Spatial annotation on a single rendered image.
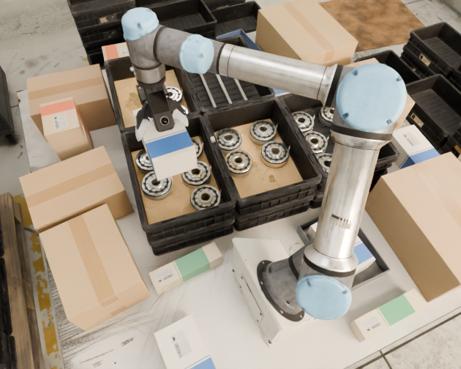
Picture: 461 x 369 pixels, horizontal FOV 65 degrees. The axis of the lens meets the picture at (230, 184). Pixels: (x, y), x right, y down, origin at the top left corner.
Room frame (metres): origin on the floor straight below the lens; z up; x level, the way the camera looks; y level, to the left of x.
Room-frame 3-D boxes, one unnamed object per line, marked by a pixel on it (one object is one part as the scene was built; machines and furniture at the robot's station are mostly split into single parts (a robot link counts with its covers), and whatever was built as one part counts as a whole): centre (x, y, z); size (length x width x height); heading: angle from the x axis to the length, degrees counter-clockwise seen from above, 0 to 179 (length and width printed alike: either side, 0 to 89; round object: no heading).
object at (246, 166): (0.77, -0.02, 0.86); 0.10 x 0.10 x 0.01
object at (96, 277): (0.39, 0.42, 0.78); 0.30 x 0.22 x 0.16; 33
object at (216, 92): (1.17, 0.05, 0.87); 0.40 x 0.30 x 0.11; 21
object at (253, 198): (0.79, -0.09, 0.92); 0.40 x 0.30 x 0.02; 21
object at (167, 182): (0.66, 0.25, 0.86); 0.10 x 0.10 x 0.01
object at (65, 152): (0.89, 0.63, 0.81); 0.16 x 0.12 x 0.07; 26
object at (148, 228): (0.69, 0.19, 0.92); 0.40 x 0.30 x 0.02; 21
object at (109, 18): (2.24, 0.90, 0.37); 0.40 x 0.30 x 0.45; 116
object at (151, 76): (0.68, 0.21, 1.33); 0.08 x 0.08 x 0.05
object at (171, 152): (0.66, 0.20, 1.09); 0.20 x 0.12 x 0.09; 26
